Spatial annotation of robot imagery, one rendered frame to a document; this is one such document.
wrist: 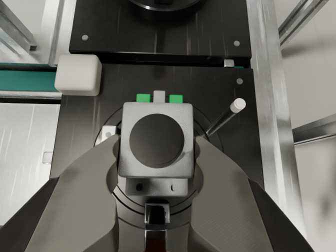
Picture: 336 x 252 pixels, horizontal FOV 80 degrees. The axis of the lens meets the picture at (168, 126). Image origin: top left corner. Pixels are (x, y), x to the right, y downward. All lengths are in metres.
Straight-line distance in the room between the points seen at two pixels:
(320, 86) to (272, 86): 0.19
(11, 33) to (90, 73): 0.11
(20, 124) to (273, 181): 0.34
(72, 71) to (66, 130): 0.07
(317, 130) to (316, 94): 0.17
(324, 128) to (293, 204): 0.10
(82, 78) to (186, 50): 0.13
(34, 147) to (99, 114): 0.12
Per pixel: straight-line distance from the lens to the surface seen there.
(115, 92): 0.26
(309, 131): 0.32
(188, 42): 0.29
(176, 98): 0.18
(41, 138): 0.34
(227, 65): 0.29
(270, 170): 0.28
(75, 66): 0.26
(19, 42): 0.33
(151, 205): 0.20
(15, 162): 0.35
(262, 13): 0.37
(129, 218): 0.22
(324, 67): 0.51
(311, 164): 0.43
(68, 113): 0.27
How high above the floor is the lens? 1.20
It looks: 76 degrees down
